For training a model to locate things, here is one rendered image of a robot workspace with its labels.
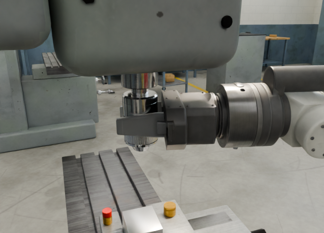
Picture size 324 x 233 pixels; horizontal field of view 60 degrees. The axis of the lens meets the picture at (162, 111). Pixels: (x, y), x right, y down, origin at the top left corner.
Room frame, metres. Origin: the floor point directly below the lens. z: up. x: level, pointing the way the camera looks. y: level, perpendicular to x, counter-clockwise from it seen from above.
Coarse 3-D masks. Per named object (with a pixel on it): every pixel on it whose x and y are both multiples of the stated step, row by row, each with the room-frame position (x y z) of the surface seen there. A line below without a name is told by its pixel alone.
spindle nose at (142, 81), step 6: (156, 72) 0.35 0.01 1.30; (126, 78) 0.34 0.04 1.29; (132, 78) 0.34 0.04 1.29; (138, 78) 0.34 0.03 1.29; (144, 78) 0.34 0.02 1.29; (150, 78) 0.34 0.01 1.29; (156, 78) 0.35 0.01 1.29; (126, 84) 0.34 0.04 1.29; (132, 84) 0.34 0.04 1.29; (138, 84) 0.34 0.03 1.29; (144, 84) 0.34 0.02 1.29; (150, 84) 0.34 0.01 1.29; (156, 84) 0.35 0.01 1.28
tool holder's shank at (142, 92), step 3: (132, 90) 0.35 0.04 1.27; (135, 90) 0.35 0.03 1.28; (138, 90) 0.35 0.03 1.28; (141, 90) 0.35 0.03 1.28; (144, 90) 0.35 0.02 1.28; (147, 90) 0.35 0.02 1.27; (132, 93) 0.35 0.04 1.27; (135, 93) 0.35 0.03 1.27; (138, 93) 0.35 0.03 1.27; (141, 93) 0.35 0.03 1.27; (144, 93) 0.35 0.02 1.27; (147, 93) 0.35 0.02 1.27
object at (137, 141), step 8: (152, 104) 0.34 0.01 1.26; (128, 112) 0.34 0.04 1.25; (136, 112) 0.34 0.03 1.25; (144, 112) 0.34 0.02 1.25; (152, 112) 0.34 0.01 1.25; (128, 136) 0.34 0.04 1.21; (136, 136) 0.34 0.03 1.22; (128, 144) 0.34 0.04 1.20; (136, 144) 0.34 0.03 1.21; (144, 144) 0.34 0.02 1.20; (152, 144) 0.34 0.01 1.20
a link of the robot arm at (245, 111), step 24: (168, 96) 0.37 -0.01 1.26; (192, 96) 0.38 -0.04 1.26; (216, 96) 0.36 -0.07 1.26; (240, 96) 0.34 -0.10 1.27; (168, 120) 0.31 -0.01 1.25; (192, 120) 0.32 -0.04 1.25; (216, 120) 0.33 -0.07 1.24; (240, 120) 0.32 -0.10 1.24; (168, 144) 0.30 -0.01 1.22; (192, 144) 0.32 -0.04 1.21; (240, 144) 0.33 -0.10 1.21
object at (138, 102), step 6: (126, 96) 0.35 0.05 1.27; (132, 96) 0.34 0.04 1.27; (138, 96) 0.34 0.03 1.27; (144, 96) 0.34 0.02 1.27; (150, 96) 0.34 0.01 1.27; (156, 96) 0.35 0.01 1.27; (126, 102) 0.34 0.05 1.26; (132, 102) 0.34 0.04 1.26; (138, 102) 0.34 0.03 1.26; (144, 102) 0.34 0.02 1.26; (150, 102) 0.34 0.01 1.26
